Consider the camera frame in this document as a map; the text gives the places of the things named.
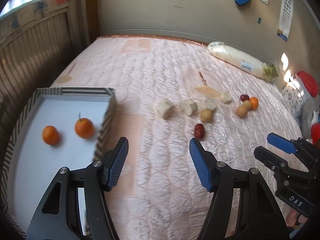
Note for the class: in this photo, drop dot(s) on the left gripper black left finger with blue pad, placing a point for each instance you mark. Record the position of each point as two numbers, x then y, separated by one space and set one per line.
57 215

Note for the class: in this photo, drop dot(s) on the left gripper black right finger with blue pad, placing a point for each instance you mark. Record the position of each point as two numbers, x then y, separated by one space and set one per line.
259 216

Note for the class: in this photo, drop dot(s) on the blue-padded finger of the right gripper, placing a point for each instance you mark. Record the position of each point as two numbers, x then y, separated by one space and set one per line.
281 143

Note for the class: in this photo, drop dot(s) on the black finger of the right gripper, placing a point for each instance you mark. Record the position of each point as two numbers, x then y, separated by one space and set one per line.
271 160

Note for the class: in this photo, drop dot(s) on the person's hand under gripper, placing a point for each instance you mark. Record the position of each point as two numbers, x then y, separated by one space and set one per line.
294 217

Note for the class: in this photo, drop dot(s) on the floral fabric pillow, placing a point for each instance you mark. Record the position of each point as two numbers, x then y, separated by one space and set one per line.
295 102

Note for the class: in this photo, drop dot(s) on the small orange far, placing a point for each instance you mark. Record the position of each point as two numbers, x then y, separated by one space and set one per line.
254 103

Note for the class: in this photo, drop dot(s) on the tan round fruit front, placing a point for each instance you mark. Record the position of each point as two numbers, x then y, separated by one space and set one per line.
241 111

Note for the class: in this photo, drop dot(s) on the tan round fruit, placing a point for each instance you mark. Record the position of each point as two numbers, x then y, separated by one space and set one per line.
206 115
241 111
247 104

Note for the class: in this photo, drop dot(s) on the tan round fruit back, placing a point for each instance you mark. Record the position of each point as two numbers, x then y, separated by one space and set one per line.
247 104

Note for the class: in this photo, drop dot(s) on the red and white cap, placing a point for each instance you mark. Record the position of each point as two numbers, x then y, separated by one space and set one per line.
304 82

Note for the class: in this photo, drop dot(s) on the dark red apple far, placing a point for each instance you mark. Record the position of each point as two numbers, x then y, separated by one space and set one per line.
244 97

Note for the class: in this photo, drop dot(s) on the dark red apple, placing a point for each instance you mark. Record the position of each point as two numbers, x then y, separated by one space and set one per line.
244 97
199 131

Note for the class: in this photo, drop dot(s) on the green plant bundle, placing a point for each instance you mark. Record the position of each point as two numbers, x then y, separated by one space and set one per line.
269 72

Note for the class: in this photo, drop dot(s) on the white bread chunk far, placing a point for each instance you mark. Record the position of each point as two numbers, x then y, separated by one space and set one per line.
225 97

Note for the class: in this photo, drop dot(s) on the white bread chunk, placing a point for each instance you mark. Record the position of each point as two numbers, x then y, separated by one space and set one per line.
165 108
225 97
210 104
188 107

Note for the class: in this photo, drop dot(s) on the orange in tray left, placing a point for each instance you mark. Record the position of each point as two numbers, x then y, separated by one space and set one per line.
50 135

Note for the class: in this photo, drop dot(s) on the dark red apple near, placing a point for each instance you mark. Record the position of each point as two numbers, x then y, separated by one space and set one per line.
199 131

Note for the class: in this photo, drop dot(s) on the tan round fruit near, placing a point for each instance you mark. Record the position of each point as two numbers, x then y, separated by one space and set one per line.
206 115

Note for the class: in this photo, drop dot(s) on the white bread chunk right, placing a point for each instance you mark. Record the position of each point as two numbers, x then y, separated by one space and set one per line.
210 104

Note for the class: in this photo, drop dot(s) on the striped white tray box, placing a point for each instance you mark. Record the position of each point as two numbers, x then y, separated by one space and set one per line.
30 164

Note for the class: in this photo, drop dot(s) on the orange with stem in tray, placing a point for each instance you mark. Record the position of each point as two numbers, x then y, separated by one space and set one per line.
84 128

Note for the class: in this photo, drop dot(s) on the white plastic wrapped pillow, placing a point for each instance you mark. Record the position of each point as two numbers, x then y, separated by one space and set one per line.
237 58

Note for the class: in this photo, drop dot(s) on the white bread chunk middle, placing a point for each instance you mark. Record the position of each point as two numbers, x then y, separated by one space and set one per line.
188 107

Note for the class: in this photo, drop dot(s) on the white bread chunk left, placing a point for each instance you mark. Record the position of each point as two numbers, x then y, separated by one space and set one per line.
165 108

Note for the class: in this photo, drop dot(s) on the pink quilted bed cover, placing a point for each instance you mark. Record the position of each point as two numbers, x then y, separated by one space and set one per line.
159 195

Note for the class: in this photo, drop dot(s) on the white wall poster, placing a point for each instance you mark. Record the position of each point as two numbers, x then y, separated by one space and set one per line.
285 19

